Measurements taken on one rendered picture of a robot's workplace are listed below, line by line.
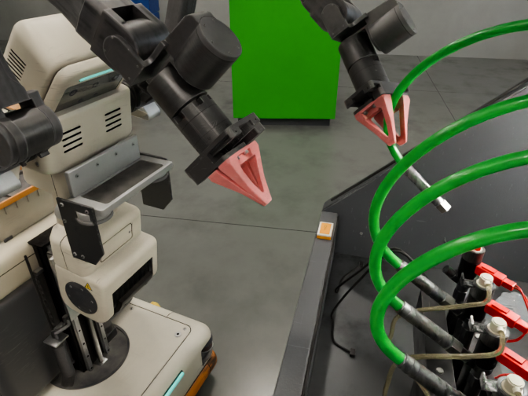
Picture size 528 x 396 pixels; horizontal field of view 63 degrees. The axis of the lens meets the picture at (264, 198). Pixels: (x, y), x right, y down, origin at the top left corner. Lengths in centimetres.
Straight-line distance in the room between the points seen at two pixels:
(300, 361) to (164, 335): 101
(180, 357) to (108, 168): 80
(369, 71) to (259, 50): 316
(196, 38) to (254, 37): 339
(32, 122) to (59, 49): 17
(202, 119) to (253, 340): 155
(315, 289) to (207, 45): 51
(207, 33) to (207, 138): 12
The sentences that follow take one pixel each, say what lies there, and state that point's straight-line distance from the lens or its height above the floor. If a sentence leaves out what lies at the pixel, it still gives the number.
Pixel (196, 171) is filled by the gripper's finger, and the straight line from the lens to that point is 54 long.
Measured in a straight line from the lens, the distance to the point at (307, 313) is 78.
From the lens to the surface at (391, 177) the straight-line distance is 54.
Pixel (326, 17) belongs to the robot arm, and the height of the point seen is 140.
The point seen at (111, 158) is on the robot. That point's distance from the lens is 105.
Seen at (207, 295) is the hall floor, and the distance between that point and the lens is 219.
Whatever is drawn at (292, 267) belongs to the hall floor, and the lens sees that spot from 234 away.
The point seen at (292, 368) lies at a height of 95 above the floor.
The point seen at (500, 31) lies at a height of 141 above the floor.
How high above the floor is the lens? 151
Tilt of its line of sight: 31 degrees down
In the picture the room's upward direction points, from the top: straight up
